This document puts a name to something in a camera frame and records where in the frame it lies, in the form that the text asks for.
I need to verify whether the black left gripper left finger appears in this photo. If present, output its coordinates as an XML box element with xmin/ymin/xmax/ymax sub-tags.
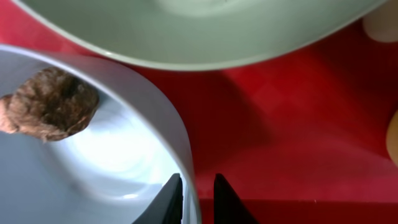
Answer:
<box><xmin>132</xmin><ymin>174</ymin><xmax>183</xmax><ymax>224</ymax></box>

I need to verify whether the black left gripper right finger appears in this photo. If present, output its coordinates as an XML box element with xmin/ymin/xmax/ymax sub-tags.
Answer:
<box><xmin>213</xmin><ymin>174</ymin><xmax>259</xmax><ymax>224</ymax></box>

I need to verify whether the small light blue bowl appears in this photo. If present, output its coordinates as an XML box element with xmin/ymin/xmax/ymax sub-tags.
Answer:
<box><xmin>1</xmin><ymin>45</ymin><xmax>202</xmax><ymax>223</ymax></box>

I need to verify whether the brown food scrap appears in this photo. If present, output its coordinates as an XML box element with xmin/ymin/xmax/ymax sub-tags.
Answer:
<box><xmin>1</xmin><ymin>67</ymin><xmax>100</xmax><ymax>141</ymax></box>

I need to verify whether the green bowl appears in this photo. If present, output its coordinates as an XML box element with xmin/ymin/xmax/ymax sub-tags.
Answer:
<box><xmin>16</xmin><ymin>0</ymin><xmax>381</xmax><ymax>71</ymax></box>

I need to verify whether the yellow plastic cup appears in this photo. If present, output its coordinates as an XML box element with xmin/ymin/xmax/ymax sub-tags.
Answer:
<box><xmin>386</xmin><ymin>111</ymin><xmax>398</xmax><ymax>166</ymax></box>

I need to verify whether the red plastic tray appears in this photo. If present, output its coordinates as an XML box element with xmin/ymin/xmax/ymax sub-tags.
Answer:
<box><xmin>1</xmin><ymin>1</ymin><xmax>397</xmax><ymax>223</ymax></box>

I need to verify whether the white plastic spoon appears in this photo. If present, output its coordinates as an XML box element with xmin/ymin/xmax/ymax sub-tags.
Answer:
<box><xmin>363</xmin><ymin>5</ymin><xmax>397</xmax><ymax>43</ymax></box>

